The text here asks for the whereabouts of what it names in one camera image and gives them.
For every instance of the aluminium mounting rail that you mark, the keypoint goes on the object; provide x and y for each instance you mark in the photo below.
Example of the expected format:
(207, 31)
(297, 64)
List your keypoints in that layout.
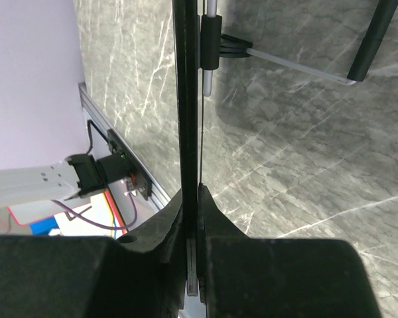
(105, 141)

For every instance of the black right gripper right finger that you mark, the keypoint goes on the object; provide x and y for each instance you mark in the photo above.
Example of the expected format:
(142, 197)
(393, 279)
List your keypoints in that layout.
(222, 253)

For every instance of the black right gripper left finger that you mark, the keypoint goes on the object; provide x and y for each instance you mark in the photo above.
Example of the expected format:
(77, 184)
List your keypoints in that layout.
(156, 263)

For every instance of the small black-framed whiteboard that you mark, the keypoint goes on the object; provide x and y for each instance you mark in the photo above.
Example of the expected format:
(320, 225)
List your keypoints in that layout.
(290, 277)

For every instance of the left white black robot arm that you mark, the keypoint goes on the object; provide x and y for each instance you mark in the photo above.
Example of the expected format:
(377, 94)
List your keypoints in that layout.
(79, 175)

